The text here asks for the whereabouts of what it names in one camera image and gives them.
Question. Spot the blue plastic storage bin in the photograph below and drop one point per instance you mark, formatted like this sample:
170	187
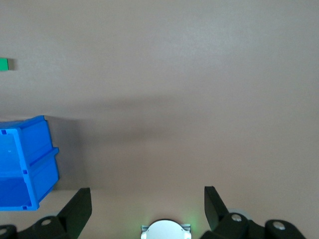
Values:
37	149

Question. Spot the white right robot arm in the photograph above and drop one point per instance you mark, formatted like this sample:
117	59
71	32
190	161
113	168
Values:
165	230

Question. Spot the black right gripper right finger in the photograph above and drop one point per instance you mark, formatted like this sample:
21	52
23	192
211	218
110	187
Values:
216	214

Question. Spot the green cube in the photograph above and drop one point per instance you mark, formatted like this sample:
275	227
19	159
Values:
3	64

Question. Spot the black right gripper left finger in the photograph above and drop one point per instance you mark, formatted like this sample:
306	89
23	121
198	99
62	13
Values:
74	214

